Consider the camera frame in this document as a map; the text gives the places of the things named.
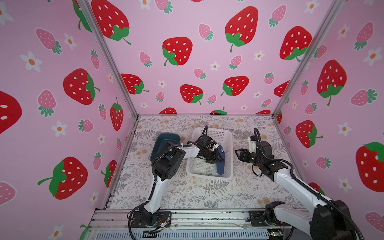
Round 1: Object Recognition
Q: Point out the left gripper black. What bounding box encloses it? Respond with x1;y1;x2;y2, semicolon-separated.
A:
202;148;225;163

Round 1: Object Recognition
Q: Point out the blue paper napkin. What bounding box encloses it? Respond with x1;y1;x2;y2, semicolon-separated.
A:
216;146;225;176

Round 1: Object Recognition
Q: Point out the white plastic basket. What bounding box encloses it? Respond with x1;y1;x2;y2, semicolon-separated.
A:
186;128;234;181

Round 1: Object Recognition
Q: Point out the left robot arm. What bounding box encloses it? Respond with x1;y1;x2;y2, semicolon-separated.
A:
140;142;225;226

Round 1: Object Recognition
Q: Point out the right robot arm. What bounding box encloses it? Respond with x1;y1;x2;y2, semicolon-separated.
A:
235;148;364;240

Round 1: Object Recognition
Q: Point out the dark teal plastic bin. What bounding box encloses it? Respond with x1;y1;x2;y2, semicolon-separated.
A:
150;133;181;164

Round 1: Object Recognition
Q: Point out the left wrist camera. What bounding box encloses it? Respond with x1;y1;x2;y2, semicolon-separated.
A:
195;133;216;149

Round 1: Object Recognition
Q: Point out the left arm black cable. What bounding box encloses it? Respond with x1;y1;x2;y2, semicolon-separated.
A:
127;143;193;240

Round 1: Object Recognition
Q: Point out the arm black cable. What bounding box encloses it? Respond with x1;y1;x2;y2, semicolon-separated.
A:
251;128;365;240
127;143;193;240

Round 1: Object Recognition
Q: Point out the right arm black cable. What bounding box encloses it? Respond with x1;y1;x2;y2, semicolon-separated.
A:
251;128;365;240

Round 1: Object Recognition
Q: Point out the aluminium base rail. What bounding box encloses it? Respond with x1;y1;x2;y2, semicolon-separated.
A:
85;209;311;240

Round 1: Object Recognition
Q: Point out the aluminium corner post right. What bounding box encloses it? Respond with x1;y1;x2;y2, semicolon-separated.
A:
272;0;345;120

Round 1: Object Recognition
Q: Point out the aluminium corner post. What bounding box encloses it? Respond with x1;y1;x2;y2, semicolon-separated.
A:
272;0;345;120
78;1;138;119

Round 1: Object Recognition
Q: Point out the aluminium corner post left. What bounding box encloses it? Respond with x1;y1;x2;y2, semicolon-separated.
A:
78;1;138;119

